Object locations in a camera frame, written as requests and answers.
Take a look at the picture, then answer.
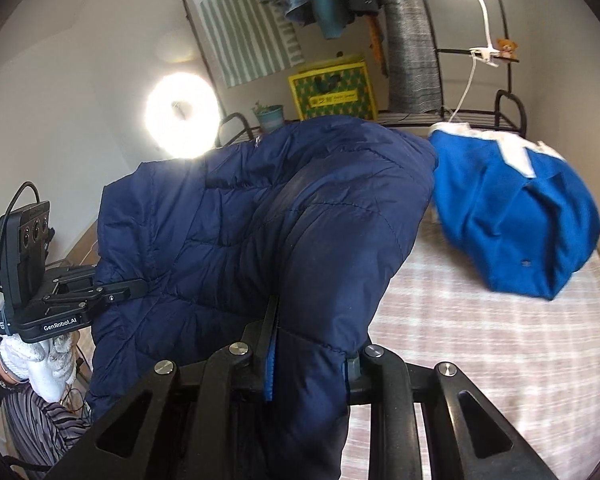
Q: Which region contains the green white striped towel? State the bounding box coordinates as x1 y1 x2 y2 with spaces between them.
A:
187 0 303 88

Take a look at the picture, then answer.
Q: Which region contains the yellow patterned storage box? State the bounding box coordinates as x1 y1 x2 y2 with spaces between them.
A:
287 55 379 122

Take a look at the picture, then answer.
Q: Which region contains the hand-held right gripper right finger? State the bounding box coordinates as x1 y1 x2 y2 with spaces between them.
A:
341 344 561 480

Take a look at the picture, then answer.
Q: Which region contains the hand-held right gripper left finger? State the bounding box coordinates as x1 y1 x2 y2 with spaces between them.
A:
62 296 281 480

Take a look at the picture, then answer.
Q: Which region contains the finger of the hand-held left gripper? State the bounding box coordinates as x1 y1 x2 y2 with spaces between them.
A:
45 264 101 286
55 279 148 310

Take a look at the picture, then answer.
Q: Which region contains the orange hanging cloth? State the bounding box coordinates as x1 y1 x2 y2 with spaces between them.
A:
367 15 387 78

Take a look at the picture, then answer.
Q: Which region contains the black cable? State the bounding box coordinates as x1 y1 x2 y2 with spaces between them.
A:
0 182 40 266

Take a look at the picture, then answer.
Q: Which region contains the potted plant in teal pot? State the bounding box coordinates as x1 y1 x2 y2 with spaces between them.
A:
251 101 286 133

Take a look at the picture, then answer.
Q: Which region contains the ring light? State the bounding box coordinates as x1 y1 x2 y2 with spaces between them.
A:
145 72 221 158

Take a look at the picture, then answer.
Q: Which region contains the person's left hand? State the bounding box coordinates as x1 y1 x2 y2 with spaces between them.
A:
0 332 77 403

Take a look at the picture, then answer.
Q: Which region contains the grey plaid garment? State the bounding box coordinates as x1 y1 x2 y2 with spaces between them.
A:
375 0 443 113

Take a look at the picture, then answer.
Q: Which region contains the person's striped clothing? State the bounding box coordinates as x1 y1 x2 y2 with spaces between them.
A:
2 387 93 468

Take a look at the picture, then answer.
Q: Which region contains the teal shirt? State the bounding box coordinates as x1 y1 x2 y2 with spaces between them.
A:
285 0 356 41

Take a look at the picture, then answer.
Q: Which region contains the blue sweater with white trim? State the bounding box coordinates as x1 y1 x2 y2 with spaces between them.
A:
426 122 600 301

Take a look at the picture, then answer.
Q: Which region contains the navy puffer jacket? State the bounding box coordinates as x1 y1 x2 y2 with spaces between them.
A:
85 115 438 480

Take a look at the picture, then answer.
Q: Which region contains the small teddy bear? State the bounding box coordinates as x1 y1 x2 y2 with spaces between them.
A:
495 37 521 61

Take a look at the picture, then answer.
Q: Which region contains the black metal clothes rack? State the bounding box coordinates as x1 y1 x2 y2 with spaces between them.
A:
170 0 526 136

